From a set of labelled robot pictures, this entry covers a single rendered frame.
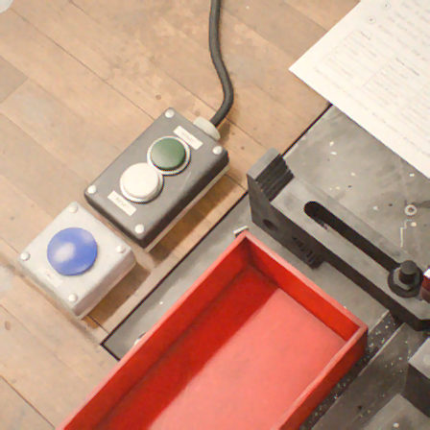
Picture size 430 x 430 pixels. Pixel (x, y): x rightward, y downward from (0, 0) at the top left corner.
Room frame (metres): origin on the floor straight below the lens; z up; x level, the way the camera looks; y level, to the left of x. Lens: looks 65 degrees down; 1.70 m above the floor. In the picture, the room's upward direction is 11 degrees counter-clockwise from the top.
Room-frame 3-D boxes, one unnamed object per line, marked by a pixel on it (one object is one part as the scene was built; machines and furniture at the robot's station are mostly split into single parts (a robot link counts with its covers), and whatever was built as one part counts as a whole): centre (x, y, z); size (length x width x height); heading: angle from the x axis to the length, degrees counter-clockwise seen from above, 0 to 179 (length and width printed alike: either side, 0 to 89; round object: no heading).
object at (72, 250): (0.35, 0.12, 0.93); 0.04 x 0.04 x 0.02
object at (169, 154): (0.42, 0.03, 0.93); 0.03 x 0.03 x 0.02
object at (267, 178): (0.35, -0.06, 0.95); 0.06 x 0.03 x 0.09; 38
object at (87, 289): (0.35, 0.12, 0.90); 0.07 x 0.07 x 0.06; 38
